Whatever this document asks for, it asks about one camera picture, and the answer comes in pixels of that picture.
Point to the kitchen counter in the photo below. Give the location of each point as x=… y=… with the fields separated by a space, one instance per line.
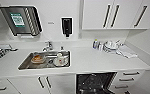
x=97 y=61

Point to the steel kitchen sink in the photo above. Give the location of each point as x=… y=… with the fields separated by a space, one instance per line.
x=27 y=64

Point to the white cup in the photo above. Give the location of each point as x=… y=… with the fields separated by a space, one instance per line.
x=60 y=59

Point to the small blue bottle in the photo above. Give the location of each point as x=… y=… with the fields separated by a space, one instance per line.
x=96 y=44

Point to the chrome faucet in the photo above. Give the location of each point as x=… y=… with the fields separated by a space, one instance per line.
x=48 y=46

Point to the white dishes stack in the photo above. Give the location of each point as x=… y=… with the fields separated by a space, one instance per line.
x=110 y=46

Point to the brown orange dish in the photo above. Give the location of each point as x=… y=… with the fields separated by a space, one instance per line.
x=38 y=59

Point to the open steel dishwasher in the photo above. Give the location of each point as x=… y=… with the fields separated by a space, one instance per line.
x=91 y=83

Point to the white folded cloth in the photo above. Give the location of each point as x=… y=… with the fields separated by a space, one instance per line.
x=128 y=52

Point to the grey paper towel dispenser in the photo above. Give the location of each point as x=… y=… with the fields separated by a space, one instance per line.
x=21 y=20

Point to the black wall soap dispenser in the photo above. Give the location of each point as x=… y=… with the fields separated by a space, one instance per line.
x=66 y=26

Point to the white three-door wall cabinet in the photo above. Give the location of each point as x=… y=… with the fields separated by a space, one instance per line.
x=124 y=15

